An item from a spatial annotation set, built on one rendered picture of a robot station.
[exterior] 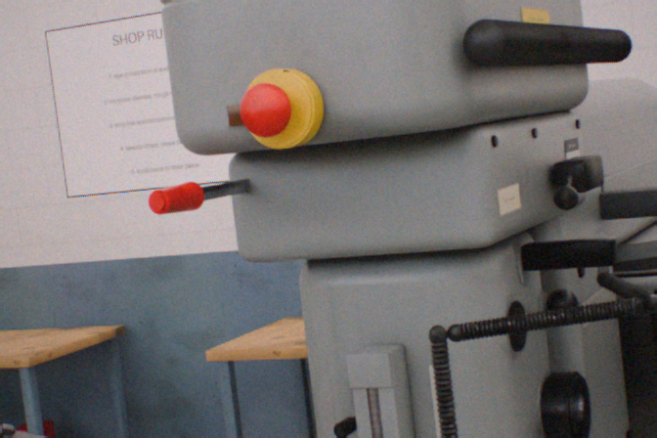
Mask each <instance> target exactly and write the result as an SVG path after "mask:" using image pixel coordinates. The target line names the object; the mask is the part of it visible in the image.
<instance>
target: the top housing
mask: <svg viewBox="0 0 657 438"><path fill-rule="evenodd" d="M160 2H161V4H163V5H164V8H163V9H162V10H161V15H162V24H163V32H164V40H165V49H166V57H167V64H168V72H169V80H170V88H171V97H172V105H173V112H174V121H175V129H176V133H178V136H179V140H180V142H181V143H182V145H183V146H184V147H185V148H186V149H187V150H188V151H190V152H191V153H195V154H198V155H217V154H227V153H244V152H254V151H263V150H271V149H272V148H268V147H266V146H264V145H262V144H261V143H259V142H258V141H257V140H256V139H255V137H254V136H253V135H252V133H251V132H250V131H249V130H247V129H246V127H245V126H244V124H242V125H234V126H230V124H229V116H228V108H227V106H230V105H238V104H240V103H241V100H242V97H243V96H244V94H245V93H246V90H247V87H248V86H250V84H251V83H252V81H253V80H254V79H255V78H256V77H257V76H259V75H260V74H262V73H263V72H265V71H268V70H272V69H294V70H298V71H301V72H303V73H305V74H306V75H308V76H309V77H310V78H311V79H312V80H313V81H314V82H315V83H316V85H317V87H318V89H319V91H320V94H322V97H323V100H324V118H323V122H322V125H320V127H319V129H318V131H317V132H316V134H315V135H314V136H313V138H312V139H311V140H310V141H309V142H307V143H306V144H304V145H302V146H309V145H318V144H327V143H336V142H346V141H355V140H364V139H372V137H381V136H390V135H400V134H409V133H417V132H425V131H433V130H442V129H449V128H456V127H462V126H468V125H475V124H481V123H488V122H495V121H501V120H507V119H514V118H520V117H527V115H534V114H540V113H546V112H553V111H559V110H569V109H574V108H576V107H577V106H579V105H580V104H581V103H582V102H583V101H584V100H585V99H586V97H587V95H588V92H589V76H588V66H587V64H573V65H534V66H479V65H476V64H474V63H473V62H472V61H471V60H470V59H469V58H468V57H467V56H466V53H465V51H464V49H463V38H464V35H465V33H466V31H467V30H468V28H469V27H470V26H471V25H473V24H474V23H475V21H478V20H481V19H491V20H503V21H517V22H540V23H553V24H565V26H570V25H577V26H578V27H584V26H583V16H582V6H581V0H160Z"/></svg>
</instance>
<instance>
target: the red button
mask: <svg viewBox="0 0 657 438"><path fill-rule="evenodd" d="M290 114H291V108H290V102H289V99H288V97H287V95H286V93H285V92H284V91H283V90H282V88H281V87H280V86H278V85H276V84H272V83H258V84H255V85H253V86H252V87H250V88H248V90H247V91H246V93H245V94H244V96H243V97H242V100H241V120H242V122H243V124H244V126H245V127H246V129H247V130H249V131H250V132H252V133H253V134H255V135H257V136H260V137H271V136H276V135H278V134H280V133H281V132H283V131H284V130H285V128H286V127H287V125H288V123H289V120H290Z"/></svg>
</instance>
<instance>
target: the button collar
mask: <svg viewBox="0 0 657 438"><path fill-rule="evenodd" d="M258 83H272V84H276V85H278V86H280V87H281V88H282V90H283V91H284V92H285V93H286V95H287V97H288V99H289V102H290V108H291V114H290V120H289V123H288V125H287V127H286V128H285V130H284V131H283V132H281V133H280V134H278V135H276V136H271V137H260V136H257V135H255V134H253V133H252V132H251V133H252V135H253V136H254V137H255V139H256V140H257V141H258V142H259V143H261V144H262V145H264V146H266V147H268V148H272V149H288V148H294V147H299V146H302V145H304V144H306V143H307V142H309V141H310V140H311V139H312V138H313V136H314V135H315V134H316V132H317V131H318V129H319V127H320V125H322V122H323V118H324V100H323V97H322V94H320V91H319V89H318V87H317V85H316V83H315V82H314V81H313V80H312V79H311V78H310V77H309V76H308V75H306V74H305V73H303V72H301V71H298V70H294V69H272V70H268V71H265V72H263V73H262V74H260V75H259V76H257V77H256V78H255V79H254V80H253V81H252V83H251V84H250V86H248V87H247V90H248V88H250V87H252V86H253V85H255V84H258ZM247 90H246V91H247Z"/></svg>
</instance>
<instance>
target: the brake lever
mask: <svg viewBox="0 0 657 438"><path fill-rule="evenodd" d="M243 193H251V186H250V179H249V178H247V179H239V180H235V181H229V182H223V183H217V184H212V185H206V186H200V185H199V184H198V183H196V182H193V181H189V182H185V183H181V184H176V185H173V186H169V187H165V189H161V190H158V191H154V192H152V193H151V194H150V196H149V199H148V204H149V208H150V209H151V211H152V212H153V213H154V214H157V215H164V214H172V213H181V211H189V210H196V209H198V208H199V207H200V206H202V205H203V202H204V201H205V200H210V199H215V198H219V197H229V196H233V195H238V194H243Z"/></svg>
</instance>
